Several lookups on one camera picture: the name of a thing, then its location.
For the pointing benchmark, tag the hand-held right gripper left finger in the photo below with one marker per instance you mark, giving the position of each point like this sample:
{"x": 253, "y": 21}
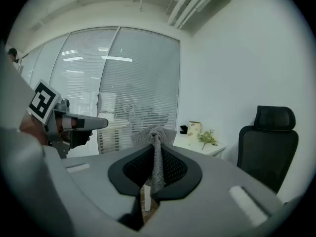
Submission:
{"x": 93, "y": 181}

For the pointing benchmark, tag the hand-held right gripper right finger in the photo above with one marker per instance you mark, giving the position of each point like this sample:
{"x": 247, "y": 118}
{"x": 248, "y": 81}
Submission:
{"x": 212, "y": 181}

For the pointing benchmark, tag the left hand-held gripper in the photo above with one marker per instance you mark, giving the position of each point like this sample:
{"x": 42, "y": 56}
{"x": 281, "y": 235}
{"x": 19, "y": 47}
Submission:
{"x": 42, "y": 100}

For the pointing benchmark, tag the grey knitted cloth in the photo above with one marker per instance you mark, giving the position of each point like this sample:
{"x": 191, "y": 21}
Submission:
{"x": 158, "y": 162}

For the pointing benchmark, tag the person's left forearm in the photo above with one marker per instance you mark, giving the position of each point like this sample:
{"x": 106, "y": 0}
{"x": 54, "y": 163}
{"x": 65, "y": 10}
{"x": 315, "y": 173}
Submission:
{"x": 32, "y": 130}

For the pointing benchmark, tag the person's left hand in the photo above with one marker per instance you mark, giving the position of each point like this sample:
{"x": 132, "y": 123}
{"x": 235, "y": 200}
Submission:
{"x": 60, "y": 132}

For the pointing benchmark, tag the artificial flower bouquet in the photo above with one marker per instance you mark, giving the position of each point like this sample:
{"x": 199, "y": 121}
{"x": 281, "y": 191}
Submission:
{"x": 207, "y": 138}

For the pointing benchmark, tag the cream patterned pot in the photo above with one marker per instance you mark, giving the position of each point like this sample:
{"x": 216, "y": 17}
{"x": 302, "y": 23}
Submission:
{"x": 195, "y": 128}

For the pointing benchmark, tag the black fabric bundle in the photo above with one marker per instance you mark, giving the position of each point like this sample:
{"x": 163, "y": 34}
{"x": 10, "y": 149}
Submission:
{"x": 184, "y": 130}

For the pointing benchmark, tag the white window blinds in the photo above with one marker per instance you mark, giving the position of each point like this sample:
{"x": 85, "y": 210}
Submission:
{"x": 138, "y": 78}

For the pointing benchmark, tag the black office chair with headrest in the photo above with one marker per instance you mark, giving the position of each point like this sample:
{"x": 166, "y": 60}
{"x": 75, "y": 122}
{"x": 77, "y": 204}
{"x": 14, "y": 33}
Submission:
{"x": 266, "y": 147}

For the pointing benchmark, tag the white ceiling ducts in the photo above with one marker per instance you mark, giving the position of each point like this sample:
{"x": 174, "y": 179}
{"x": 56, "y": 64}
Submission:
{"x": 187, "y": 6}

